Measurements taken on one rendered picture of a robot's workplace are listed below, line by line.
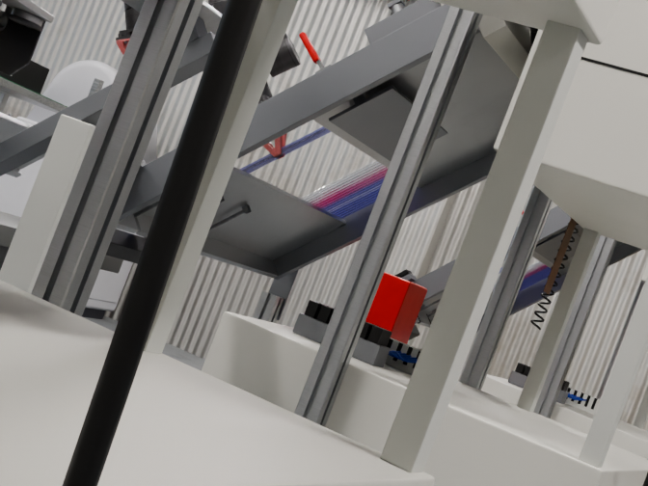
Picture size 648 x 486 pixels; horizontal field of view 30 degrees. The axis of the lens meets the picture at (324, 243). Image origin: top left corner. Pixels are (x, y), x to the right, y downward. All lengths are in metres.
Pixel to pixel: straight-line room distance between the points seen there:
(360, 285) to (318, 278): 4.77
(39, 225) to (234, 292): 5.01
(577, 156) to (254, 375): 0.60
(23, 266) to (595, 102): 0.86
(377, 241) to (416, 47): 0.32
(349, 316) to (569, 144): 0.41
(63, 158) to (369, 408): 0.58
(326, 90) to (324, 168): 4.73
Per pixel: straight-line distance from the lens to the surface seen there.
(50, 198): 1.78
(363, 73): 1.94
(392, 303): 2.91
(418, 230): 6.31
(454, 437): 1.80
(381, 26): 2.00
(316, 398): 1.83
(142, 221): 2.20
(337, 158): 6.66
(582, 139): 1.81
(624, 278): 6.22
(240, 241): 2.51
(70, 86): 6.64
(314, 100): 1.96
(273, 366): 1.91
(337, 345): 1.82
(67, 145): 1.79
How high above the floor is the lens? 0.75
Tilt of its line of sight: 1 degrees up
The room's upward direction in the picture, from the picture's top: 21 degrees clockwise
